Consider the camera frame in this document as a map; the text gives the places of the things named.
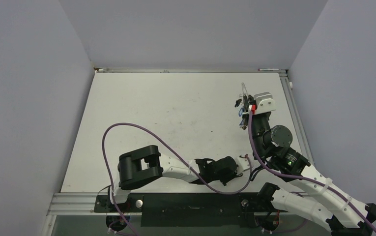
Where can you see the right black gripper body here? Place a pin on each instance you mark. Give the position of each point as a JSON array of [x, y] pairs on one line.
[[260, 125]]

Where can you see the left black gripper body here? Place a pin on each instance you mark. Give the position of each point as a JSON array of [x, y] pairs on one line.
[[226, 178]]

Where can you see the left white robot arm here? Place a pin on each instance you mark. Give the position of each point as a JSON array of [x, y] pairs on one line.
[[141, 167]]

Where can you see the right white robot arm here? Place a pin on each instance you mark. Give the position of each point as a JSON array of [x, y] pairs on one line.
[[326, 204]]

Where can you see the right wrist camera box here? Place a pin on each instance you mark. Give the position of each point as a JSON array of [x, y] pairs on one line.
[[262, 103]]

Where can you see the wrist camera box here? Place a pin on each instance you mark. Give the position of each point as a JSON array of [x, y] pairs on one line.
[[262, 103], [242, 164]]

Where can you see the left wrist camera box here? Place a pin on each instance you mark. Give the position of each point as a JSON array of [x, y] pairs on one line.
[[242, 164]]

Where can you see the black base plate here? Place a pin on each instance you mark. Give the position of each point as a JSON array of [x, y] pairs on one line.
[[190, 209]]

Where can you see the aluminium table frame rail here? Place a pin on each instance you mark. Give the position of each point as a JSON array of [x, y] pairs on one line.
[[300, 142]]

